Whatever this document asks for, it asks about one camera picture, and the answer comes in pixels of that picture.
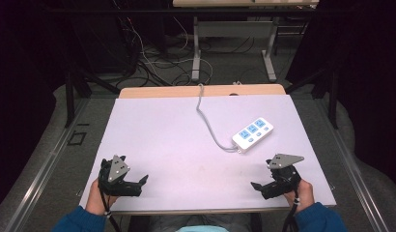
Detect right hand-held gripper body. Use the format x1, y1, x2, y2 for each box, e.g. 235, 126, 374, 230
262, 153, 305, 201

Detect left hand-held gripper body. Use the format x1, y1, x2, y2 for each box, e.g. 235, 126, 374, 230
98, 155, 143, 198

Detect person's right hand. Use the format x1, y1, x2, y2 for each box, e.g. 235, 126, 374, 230
283, 179, 316, 215

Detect person's left hand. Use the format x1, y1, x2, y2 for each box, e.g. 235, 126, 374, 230
85, 178, 120, 217

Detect white table cover sheet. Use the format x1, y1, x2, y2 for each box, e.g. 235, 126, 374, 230
79, 94, 337, 214

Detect white power strip blue sockets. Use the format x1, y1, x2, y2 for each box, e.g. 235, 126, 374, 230
231, 116, 275, 155

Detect black metal stand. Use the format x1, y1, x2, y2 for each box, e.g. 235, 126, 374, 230
285, 62, 341, 131
64, 62, 122, 129

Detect desk with white metal legs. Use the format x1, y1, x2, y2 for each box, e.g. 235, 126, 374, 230
172, 0, 320, 83

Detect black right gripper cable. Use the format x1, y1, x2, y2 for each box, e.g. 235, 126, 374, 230
281, 188, 300, 232

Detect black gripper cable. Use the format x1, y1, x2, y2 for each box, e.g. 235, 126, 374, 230
99, 188, 123, 232
281, 188, 300, 232

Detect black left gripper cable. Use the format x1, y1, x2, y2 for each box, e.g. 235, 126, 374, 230
99, 188, 123, 232

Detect aluminium floor rail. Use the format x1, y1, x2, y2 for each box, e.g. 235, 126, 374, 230
315, 98, 392, 232
4, 98, 92, 232

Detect grey power strip cable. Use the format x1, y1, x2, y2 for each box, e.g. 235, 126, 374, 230
195, 83, 240, 153

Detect tangle of floor cables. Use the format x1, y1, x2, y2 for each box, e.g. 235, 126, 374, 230
115, 13, 216, 87

